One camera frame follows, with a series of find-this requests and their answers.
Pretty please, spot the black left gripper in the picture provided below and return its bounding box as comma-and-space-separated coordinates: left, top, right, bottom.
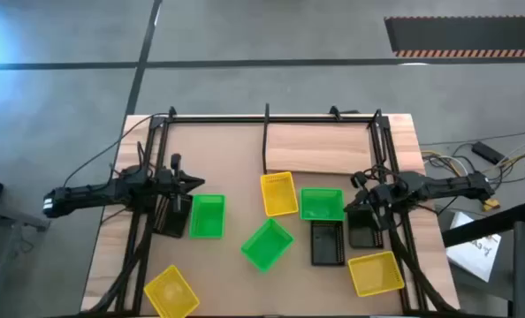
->
155, 169, 206, 199

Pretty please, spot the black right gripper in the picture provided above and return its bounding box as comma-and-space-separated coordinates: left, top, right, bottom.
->
344, 183, 394, 214

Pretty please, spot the black plastic basket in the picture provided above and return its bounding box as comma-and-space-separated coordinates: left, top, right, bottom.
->
347, 203, 384, 249
310, 219, 346, 267
152, 193, 193, 239

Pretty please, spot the green plastic basket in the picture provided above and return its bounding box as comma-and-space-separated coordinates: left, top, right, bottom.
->
188, 193, 226, 239
240, 217, 295, 273
299, 186, 346, 222

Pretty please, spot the yellow plastic basket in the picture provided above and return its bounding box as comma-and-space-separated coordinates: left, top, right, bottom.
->
143, 264, 201, 318
260, 171, 300, 218
347, 251, 406, 298

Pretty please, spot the wooden shelf board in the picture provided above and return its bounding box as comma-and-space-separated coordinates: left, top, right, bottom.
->
265, 122, 374, 176

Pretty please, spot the brown table mat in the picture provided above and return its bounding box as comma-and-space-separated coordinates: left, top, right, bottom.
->
139, 122, 405, 317

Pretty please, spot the white paper sheet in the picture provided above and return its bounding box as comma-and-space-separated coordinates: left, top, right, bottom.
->
445, 211, 502, 283

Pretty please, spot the black metal bar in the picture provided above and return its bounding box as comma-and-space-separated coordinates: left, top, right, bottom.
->
441, 201, 525, 248

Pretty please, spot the black power strip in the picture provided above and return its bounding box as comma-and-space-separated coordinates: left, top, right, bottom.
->
471, 140, 506, 165

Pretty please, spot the grey metal stand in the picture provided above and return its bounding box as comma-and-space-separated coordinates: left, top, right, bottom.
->
0, 198, 51, 318

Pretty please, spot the black hazard-striped floor mat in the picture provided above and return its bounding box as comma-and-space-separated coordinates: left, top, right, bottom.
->
384, 15, 525, 58

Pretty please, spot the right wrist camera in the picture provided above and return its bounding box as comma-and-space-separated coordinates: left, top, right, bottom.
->
350, 171, 369, 189

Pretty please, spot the black aluminium table frame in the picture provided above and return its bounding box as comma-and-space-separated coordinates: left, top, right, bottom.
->
80, 105, 462, 317

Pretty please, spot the black metal shelf frame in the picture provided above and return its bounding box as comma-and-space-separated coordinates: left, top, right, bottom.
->
259, 102, 385, 180

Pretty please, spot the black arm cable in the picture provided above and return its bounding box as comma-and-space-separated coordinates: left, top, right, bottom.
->
63, 113, 171, 189

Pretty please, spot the bundle of floor cables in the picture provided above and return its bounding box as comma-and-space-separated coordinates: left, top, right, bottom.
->
421, 140, 525, 200

